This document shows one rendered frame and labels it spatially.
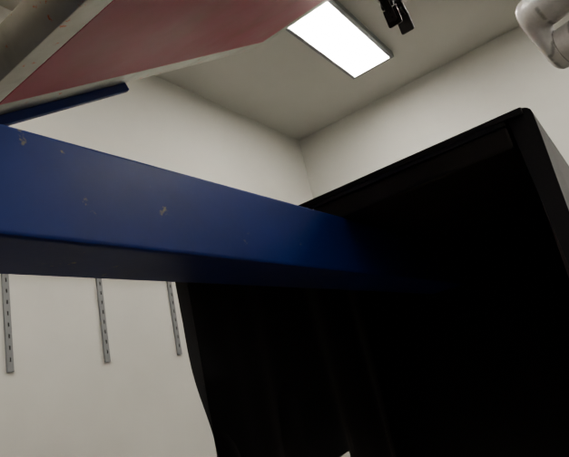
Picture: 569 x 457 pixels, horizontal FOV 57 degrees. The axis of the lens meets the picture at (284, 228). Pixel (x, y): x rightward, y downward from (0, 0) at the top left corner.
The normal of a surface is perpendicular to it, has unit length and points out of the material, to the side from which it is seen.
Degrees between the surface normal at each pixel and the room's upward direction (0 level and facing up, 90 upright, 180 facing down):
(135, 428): 90
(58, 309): 90
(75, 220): 90
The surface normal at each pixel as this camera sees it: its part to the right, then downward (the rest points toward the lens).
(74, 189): 0.79, -0.33
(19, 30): -0.38, 0.40
